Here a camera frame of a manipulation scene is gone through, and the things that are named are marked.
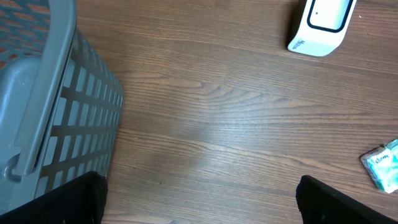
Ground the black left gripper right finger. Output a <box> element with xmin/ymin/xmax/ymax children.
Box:
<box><xmin>296</xmin><ymin>175</ymin><xmax>397</xmax><ymax>224</ymax></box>

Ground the teal white tissue pack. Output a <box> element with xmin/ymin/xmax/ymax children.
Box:
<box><xmin>360</xmin><ymin>139</ymin><xmax>397</xmax><ymax>194</ymax></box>

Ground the white barcode scanner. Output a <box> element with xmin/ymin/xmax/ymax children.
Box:
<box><xmin>287</xmin><ymin>0</ymin><xmax>356</xmax><ymax>57</ymax></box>

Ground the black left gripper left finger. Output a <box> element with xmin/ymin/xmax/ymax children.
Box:
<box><xmin>1</xmin><ymin>171</ymin><xmax>108</xmax><ymax>224</ymax></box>

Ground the grey plastic mesh basket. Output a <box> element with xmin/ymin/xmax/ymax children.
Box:
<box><xmin>1</xmin><ymin>0</ymin><xmax>124</xmax><ymax>213</ymax></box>

